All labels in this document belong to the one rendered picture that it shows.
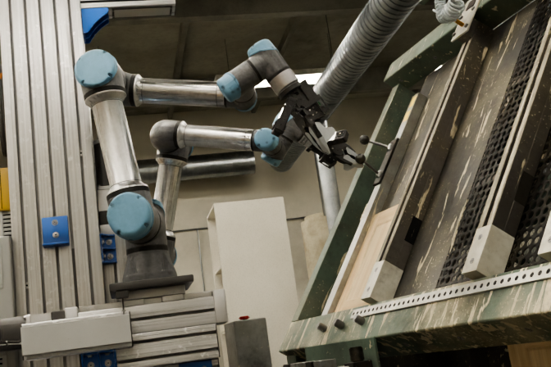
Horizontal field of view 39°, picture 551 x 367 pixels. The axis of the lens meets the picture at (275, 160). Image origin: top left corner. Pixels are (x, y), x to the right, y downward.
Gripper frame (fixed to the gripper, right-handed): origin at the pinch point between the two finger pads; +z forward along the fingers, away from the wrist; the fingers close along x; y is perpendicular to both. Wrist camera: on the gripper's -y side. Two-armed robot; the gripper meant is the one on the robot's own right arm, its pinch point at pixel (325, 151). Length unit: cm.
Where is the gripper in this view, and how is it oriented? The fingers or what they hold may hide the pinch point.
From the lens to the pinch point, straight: 214.4
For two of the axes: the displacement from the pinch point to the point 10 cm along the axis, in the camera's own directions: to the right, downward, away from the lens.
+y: 8.0, -5.2, 2.9
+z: 5.7, 8.1, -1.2
